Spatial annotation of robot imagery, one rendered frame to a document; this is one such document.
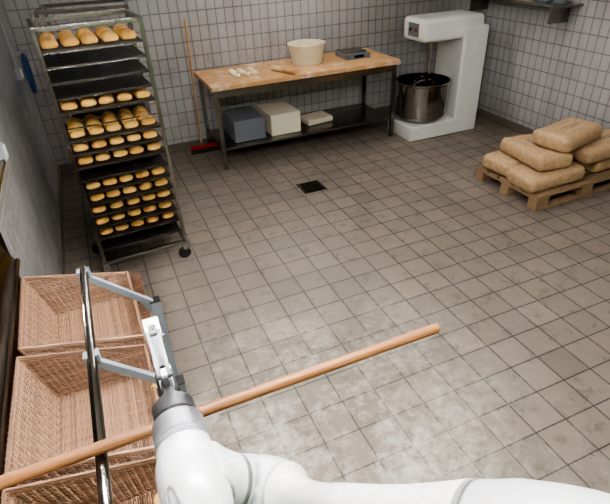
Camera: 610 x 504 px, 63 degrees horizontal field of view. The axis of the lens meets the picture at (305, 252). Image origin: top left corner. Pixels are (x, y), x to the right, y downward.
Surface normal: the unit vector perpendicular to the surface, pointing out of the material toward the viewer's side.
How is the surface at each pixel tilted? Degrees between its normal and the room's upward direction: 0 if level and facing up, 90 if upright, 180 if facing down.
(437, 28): 90
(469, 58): 90
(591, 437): 0
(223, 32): 90
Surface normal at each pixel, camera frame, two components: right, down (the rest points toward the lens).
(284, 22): 0.39, 0.49
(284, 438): -0.04, -0.84
